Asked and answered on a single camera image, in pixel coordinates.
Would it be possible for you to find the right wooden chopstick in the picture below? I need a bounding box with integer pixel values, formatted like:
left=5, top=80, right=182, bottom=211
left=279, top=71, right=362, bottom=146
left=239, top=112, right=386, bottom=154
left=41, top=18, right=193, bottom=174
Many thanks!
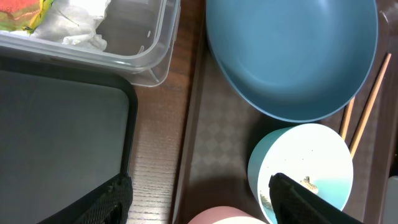
left=349, top=53, right=392, bottom=159

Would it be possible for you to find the grey dishwasher rack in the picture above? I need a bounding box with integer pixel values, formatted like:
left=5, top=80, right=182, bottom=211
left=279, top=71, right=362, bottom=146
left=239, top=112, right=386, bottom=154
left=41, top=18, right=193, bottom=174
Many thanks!
left=382, top=176, right=398, bottom=224

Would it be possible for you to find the clear plastic bin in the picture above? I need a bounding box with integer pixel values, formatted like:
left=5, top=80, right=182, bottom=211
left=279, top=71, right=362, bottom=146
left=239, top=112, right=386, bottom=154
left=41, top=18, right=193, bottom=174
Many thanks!
left=1, top=0, right=180, bottom=87

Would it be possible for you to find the dark blue plate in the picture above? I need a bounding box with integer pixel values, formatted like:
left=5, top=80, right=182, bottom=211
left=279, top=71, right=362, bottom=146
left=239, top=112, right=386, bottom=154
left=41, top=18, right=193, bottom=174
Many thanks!
left=206, top=0, right=379, bottom=123

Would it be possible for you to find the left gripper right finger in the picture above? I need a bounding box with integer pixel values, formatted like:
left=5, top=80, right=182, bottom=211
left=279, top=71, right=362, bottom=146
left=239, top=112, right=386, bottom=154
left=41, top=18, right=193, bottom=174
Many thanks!
left=269, top=173, right=363, bottom=224

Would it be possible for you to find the black tray bin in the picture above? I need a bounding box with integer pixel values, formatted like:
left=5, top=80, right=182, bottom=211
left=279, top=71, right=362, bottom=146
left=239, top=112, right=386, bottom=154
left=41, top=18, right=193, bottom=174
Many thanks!
left=1, top=57, right=137, bottom=223

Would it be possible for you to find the brown serving tray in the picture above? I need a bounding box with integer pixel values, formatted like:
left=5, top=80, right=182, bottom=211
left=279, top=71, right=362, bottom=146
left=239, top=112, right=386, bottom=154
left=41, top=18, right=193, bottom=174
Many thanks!
left=172, top=1, right=397, bottom=223

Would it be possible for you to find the white tissue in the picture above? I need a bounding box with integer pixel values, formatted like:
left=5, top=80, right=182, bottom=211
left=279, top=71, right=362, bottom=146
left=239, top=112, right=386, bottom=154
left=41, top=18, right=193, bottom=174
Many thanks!
left=11, top=0, right=111, bottom=51

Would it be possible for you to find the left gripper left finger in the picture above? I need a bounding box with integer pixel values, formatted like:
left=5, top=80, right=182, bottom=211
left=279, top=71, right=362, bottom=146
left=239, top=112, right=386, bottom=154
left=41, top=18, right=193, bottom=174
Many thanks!
left=39, top=174, right=133, bottom=224

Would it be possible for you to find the light blue bowl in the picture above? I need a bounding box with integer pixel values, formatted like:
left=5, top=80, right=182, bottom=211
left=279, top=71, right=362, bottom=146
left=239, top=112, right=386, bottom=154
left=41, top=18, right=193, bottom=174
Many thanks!
left=247, top=123, right=353, bottom=223

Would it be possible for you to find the yellow snack wrapper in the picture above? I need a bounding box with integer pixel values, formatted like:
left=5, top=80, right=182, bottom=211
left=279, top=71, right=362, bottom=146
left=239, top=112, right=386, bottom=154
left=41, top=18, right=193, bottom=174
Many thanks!
left=1, top=0, right=55, bottom=34

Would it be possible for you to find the wooden chopstick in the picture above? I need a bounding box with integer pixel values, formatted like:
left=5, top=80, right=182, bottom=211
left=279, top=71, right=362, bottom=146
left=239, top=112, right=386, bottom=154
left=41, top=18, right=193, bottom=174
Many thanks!
left=340, top=97, right=355, bottom=140
left=349, top=53, right=392, bottom=159

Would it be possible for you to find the left wooden chopstick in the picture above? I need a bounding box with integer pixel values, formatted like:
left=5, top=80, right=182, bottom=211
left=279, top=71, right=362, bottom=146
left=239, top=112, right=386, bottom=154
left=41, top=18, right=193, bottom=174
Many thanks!
left=340, top=97, right=355, bottom=140

